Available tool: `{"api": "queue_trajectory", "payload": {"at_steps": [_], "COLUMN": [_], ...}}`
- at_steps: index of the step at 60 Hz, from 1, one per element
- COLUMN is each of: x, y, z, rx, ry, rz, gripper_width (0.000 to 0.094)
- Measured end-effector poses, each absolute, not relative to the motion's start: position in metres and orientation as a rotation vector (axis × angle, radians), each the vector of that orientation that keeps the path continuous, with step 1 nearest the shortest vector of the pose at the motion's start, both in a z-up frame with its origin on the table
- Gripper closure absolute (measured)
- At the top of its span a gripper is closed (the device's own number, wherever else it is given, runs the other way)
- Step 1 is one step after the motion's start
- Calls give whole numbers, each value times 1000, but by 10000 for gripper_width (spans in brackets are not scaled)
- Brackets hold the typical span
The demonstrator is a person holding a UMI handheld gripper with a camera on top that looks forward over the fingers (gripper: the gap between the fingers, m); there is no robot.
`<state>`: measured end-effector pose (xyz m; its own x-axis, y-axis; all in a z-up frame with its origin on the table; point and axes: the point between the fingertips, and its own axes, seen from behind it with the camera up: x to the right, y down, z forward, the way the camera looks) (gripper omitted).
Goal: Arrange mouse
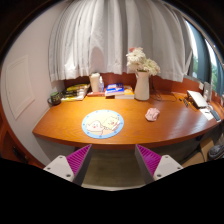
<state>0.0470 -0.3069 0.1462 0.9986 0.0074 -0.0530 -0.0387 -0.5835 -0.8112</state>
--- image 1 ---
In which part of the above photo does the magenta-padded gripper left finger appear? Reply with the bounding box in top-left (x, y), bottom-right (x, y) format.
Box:
top-left (43, 143), bottom-right (93, 187)

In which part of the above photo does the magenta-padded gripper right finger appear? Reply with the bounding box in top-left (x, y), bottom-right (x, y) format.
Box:
top-left (134, 143), bottom-right (184, 185)

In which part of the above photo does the pink computer mouse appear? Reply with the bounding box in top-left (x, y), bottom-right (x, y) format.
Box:
top-left (144, 107), bottom-right (161, 122)

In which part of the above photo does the round cartoon print mouse pad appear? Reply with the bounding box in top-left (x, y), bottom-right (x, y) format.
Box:
top-left (81, 109), bottom-right (125, 140)

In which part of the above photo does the white paper sheet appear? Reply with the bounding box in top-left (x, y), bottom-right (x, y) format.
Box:
top-left (199, 107), bottom-right (214, 121)

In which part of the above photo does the dark green mug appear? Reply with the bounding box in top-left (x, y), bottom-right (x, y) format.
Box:
top-left (47, 91), bottom-right (63, 106)

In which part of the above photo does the white laptop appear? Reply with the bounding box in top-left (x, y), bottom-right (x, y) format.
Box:
top-left (186, 89), bottom-right (209, 109)

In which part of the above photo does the yellow and black book stack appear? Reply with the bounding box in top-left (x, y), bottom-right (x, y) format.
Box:
top-left (60, 83), bottom-right (91, 102)

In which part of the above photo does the thin red book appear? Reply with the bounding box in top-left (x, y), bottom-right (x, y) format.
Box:
top-left (86, 90), bottom-right (106, 98)

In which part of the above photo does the white ceramic vase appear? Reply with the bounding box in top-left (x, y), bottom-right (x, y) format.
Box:
top-left (133, 69), bottom-right (151, 102)

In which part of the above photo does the white cylindrical container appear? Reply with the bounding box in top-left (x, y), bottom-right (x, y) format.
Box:
top-left (88, 72), bottom-right (102, 93)

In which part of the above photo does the small clear bottle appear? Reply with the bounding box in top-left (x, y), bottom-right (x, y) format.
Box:
top-left (98, 75), bottom-right (105, 93)

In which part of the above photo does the white flower bouquet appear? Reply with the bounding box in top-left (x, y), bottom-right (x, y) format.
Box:
top-left (125, 46), bottom-right (161, 77)

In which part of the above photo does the white pleated curtain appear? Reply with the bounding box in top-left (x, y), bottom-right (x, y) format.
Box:
top-left (48, 0), bottom-right (194, 83)

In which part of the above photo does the black cable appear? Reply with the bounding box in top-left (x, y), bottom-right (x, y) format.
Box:
top-left (149, 75), bottom-right (179, 103)

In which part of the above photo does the window with dark frame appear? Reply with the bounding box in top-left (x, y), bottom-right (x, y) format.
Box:
top-left (186, 19), bottom-right (224, 98)

